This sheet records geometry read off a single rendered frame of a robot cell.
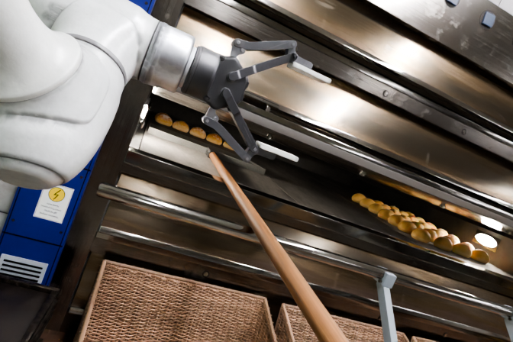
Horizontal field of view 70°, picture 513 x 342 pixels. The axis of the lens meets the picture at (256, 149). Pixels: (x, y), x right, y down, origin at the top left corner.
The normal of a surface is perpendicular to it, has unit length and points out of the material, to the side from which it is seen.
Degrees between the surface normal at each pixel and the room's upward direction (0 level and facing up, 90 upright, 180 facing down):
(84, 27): 53
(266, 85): 70
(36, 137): 77
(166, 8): 90
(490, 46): 90
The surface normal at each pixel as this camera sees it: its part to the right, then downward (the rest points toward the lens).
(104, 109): 0.99, 0.03
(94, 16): 0.40, -0.44
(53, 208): 0.25, 0.18
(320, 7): 0.36, -0.14
